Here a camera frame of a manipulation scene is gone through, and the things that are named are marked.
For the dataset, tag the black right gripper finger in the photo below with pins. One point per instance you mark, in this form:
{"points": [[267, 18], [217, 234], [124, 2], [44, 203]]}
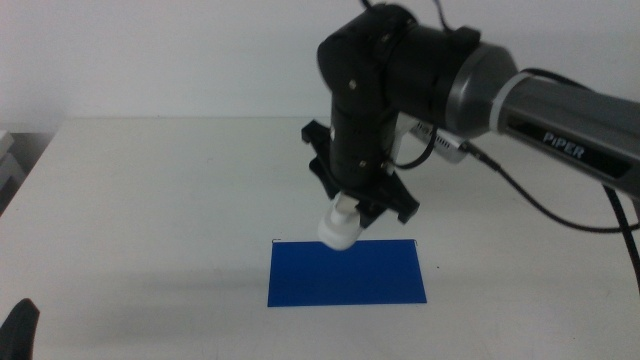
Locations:
{"points": [[371, 214]]}

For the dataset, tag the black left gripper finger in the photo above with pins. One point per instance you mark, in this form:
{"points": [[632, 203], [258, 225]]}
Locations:
{"points": [[19, 332]]}

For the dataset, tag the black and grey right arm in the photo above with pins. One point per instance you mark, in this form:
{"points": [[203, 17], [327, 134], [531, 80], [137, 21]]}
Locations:
{"points": [[550, 107]]}

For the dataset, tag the blue rectangular mat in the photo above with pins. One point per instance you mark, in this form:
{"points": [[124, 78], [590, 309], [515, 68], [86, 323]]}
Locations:
{"points": [[345, 277]]}

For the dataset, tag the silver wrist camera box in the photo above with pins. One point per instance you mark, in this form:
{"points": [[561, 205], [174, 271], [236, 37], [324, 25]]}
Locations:
{"points": [[445, 142]]}

